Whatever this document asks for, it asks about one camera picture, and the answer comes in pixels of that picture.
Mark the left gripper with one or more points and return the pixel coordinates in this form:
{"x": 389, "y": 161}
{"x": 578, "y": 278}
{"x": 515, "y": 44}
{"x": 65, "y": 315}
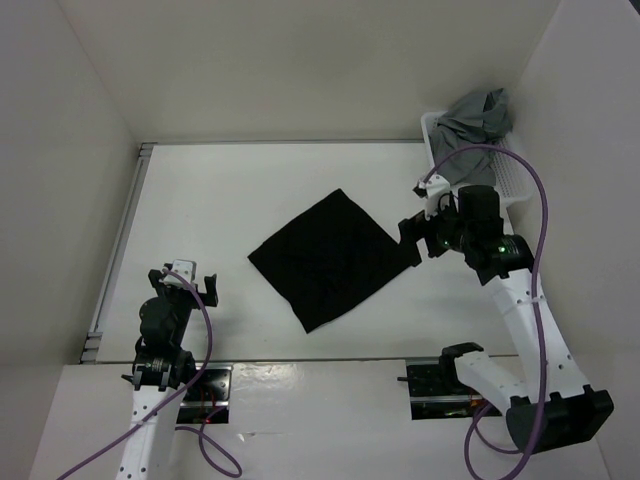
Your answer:
{"x": 166, "y": 289}

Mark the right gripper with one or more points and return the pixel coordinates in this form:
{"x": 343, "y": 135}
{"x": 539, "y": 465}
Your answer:
{"x": 416, "y": 227}

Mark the black skirt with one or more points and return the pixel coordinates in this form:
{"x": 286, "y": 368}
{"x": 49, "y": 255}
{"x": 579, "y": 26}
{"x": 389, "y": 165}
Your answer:
{"x": 328, "y": 260}

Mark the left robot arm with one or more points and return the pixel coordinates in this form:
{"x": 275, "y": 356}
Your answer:
{"x": 162, "y": 369}

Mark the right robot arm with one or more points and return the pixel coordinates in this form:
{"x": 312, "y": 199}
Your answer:
{"x": 554, "y": 403}

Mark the white plastic basket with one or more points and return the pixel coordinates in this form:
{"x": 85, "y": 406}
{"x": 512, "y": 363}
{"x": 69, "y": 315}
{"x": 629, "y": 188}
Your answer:
{"x": 513, "y": 182}

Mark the grey skirt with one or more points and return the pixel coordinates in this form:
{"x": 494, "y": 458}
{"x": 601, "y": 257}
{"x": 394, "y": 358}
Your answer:
{"x": 477, "y": 118}

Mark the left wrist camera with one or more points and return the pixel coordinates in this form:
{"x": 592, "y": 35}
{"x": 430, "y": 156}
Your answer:
{"x": 185, "y": 269}

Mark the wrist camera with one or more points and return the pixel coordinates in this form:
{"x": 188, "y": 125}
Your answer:
{"x": 185, "y": 269}
{"x": 430, "y": 191}

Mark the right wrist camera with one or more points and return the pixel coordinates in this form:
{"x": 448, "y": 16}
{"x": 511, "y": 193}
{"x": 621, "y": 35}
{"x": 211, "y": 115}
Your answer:
{"x": 430, "y": 191}

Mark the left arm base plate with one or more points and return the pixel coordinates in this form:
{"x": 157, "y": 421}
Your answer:
{"x": 208, "y": 400}

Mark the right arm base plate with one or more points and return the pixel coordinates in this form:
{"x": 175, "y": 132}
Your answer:
{"x": 431, "y": 397}

